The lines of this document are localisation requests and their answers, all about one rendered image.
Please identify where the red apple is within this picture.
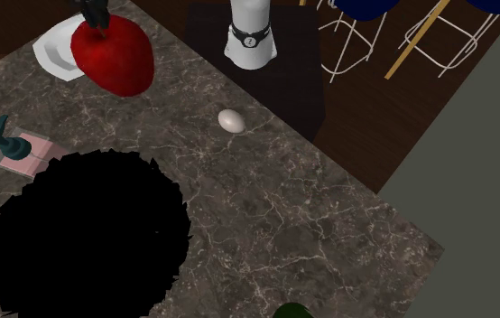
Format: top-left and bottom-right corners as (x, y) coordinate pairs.
(69, 14), (155, 98)

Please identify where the white plate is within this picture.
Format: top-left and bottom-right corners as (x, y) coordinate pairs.
(32, 13), (87, 83)

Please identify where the pink book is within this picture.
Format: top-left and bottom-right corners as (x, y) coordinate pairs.
(0, 126), (71, 180)

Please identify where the teal figure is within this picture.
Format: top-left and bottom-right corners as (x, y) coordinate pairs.
(0, 115), (32, 162)

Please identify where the white egg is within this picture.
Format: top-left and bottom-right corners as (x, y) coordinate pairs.
(217, 108), (247, 135)

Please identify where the dark robot stand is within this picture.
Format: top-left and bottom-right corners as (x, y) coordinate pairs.
(183, 3), (327, 144)

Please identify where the black spiky plant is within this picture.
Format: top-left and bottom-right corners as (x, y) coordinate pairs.
(0, 148), (193, 318)

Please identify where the blue stool with white legs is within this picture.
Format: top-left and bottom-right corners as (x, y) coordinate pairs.
(315, 0), (403, 84)
(397, 0), (500, 80)

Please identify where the light wooden bar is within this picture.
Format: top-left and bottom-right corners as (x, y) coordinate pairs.
(383, 0), (452, 81)

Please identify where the dark green round object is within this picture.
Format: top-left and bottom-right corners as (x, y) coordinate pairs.
(272, 301), (315, 318)

